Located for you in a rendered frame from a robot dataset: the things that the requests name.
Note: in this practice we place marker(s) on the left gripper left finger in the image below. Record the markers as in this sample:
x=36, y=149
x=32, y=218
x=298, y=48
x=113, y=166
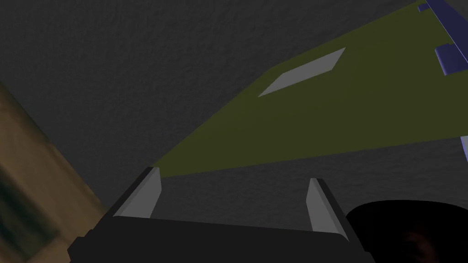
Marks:
x=144, y=197

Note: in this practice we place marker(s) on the blue-violet frame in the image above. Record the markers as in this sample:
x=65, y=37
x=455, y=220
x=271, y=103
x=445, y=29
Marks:
x=453, y=60

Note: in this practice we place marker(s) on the black round shape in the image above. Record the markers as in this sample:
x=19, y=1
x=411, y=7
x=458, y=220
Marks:
x=402, y=233

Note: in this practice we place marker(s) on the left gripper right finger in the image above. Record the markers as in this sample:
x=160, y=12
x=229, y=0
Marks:
x=320, y=212

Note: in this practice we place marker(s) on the grey flat plate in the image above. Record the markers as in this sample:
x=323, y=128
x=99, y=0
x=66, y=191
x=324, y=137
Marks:
x=303, y=71

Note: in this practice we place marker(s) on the olive green flat panel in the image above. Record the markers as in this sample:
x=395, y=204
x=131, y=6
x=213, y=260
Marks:
x=329, y=124

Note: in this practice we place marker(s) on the tan wooden furniture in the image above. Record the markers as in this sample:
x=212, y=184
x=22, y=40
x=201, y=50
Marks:
x=33, y=175

